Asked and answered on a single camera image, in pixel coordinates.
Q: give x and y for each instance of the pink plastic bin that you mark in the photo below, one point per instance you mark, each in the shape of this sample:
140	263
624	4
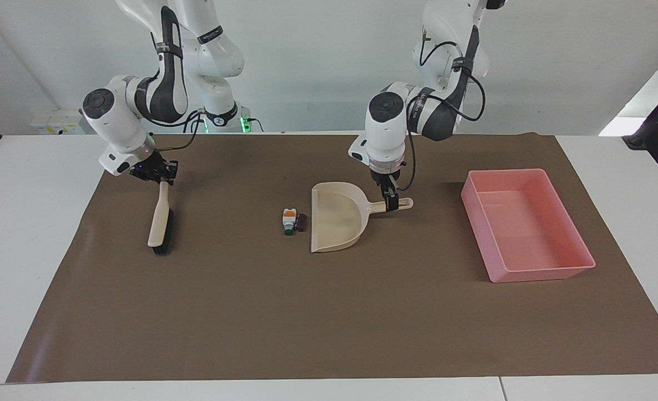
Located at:
529	234

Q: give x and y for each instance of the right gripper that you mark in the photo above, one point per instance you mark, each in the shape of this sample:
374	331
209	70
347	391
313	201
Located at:
146	167

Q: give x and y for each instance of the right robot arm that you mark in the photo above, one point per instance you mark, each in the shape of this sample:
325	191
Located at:
118	123

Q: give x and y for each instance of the dark maroon electronic part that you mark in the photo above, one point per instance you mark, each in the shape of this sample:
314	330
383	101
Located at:
302	223

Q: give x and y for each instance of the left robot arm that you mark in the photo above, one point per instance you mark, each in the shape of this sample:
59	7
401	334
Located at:
387	129

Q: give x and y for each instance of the small white glue bottle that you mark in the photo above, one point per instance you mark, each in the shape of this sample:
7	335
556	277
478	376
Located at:
289	218

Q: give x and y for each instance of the beige plastic dustpan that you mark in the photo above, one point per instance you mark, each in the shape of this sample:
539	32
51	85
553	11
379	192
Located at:
337	217

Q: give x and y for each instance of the beige brush with black bristles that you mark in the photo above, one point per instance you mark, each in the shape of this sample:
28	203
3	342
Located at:
160	220

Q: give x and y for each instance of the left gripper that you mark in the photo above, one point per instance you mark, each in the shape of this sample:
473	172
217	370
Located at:
387	177

